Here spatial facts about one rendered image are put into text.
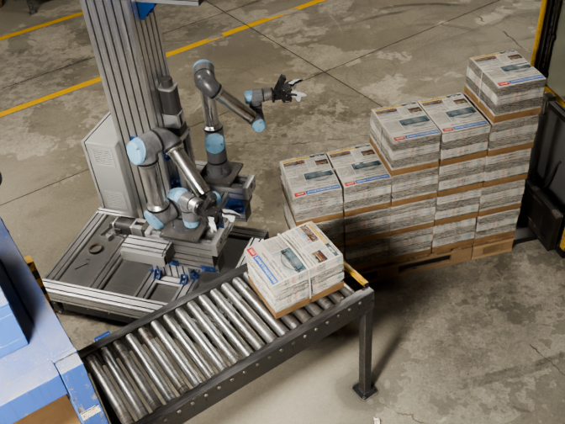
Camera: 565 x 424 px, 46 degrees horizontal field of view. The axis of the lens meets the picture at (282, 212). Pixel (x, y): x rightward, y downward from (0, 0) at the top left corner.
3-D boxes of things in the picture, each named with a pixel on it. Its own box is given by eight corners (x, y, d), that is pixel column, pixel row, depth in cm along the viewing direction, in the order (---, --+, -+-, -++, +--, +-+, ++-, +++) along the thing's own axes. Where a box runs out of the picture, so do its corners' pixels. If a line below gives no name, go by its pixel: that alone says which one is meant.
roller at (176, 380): (146, 329, 318) (145, 322, 315) (193, 397, 287) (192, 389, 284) (137, 334, 316) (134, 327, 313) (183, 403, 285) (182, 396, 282)
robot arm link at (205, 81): (203, 75, 352) (271, 124, 378) (203, 65, 361) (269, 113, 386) (190, 90, 357) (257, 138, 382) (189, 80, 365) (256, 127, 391)
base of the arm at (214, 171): (203, 177, 396) (200, 163, 390) (212, 162, 407) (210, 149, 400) (226, 180, 392) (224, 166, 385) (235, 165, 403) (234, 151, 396)
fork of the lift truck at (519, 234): (385, 262, 442) (385, 257, 439) (530, 230, 455) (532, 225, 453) (390, 272, 434) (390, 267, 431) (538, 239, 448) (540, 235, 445)
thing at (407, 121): (371, 110, 394) (371, 108, 393) (416, 101, 398) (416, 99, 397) (393, 144, 366) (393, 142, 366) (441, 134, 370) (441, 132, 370)
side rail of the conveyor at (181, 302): (307, 246, 364) (306, 230, 356) (313, 251, 360) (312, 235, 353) (75, 371, 311) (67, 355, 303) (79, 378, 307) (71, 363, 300)
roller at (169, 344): (159, 323, 321) (156, 315, 317) (207, 389, 290) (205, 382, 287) (150, 328, 319) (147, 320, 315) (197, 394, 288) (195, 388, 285)
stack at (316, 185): (287, 258, 456) (277, 159, 402) (447, 223, 471) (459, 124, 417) (301, 299, 426) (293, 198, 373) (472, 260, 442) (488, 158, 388)
